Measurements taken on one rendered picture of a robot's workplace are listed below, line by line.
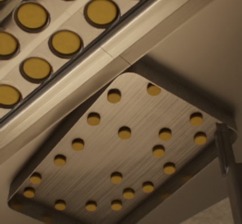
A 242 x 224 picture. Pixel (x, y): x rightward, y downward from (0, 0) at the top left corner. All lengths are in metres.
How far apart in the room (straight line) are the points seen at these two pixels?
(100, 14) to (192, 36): 0.19
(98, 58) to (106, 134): 0.24
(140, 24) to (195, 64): 0.21
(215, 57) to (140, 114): 0.08
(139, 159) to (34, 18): 0.28
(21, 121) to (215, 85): 0.22
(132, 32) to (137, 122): 0.24
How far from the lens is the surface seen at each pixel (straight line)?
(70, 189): 0.49
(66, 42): 0.20
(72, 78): 0.20
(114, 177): 0.47
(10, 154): 0.24
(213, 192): 0.51
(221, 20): 0.38
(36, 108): 0.21
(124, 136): 0.43
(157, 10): 0.18
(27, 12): 0.19
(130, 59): 0.20
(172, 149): 0.45
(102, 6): 0.19
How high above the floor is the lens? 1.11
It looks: 49 degrees down
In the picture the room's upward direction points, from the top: 180 degrees clockwise
